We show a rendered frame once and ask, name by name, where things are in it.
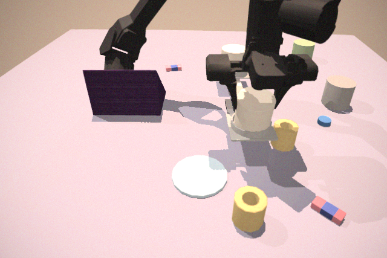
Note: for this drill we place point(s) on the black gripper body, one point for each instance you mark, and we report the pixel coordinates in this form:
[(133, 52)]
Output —
[(219, 68)]

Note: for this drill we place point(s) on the small blue disc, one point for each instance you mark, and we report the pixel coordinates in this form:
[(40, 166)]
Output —
[(324, 121)]

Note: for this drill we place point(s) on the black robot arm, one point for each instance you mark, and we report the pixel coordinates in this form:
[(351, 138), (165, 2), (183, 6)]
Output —
[(312, 20)]

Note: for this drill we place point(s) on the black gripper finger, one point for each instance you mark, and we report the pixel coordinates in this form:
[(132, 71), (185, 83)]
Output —
[(231, 85), (280, 93)]

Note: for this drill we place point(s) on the grey cylinder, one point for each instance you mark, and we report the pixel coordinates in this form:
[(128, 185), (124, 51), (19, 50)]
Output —
[(338, 92)]

